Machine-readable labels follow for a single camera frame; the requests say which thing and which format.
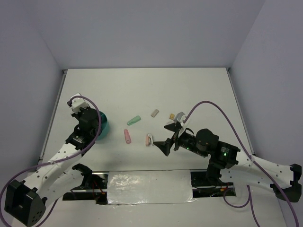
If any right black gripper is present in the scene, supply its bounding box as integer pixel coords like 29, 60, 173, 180
152, 122, 207, 157

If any yellow eraser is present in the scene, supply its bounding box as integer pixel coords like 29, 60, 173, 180
169, 113, 175, 119

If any pink small stapler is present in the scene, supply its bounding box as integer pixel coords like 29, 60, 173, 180
145, 133, 154, 147

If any grey eraser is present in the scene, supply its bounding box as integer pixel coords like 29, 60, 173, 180
151, 109, 159, 117

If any green pen cap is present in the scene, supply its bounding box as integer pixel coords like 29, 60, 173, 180
127, 115, 141, 126

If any pink correction tape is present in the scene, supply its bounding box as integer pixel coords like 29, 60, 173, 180
124, 129, 132, 144

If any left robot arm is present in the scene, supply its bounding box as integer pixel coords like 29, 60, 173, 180
3, 107, 102, 227

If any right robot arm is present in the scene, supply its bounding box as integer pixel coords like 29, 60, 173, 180
154, 123, 302, 203

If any teal round organizer container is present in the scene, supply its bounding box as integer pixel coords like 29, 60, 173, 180
97, 111, 110, 141

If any silver foil plate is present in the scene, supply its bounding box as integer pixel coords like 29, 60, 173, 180
107, 170, 195, 205

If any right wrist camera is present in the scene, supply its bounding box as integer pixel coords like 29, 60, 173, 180
173, 112, 189, 128

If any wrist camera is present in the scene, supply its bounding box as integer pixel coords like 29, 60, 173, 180
67, 93, 89, 114
173, 112, 189, 128

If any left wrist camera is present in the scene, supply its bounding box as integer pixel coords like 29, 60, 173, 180
67, 93, 89, 114

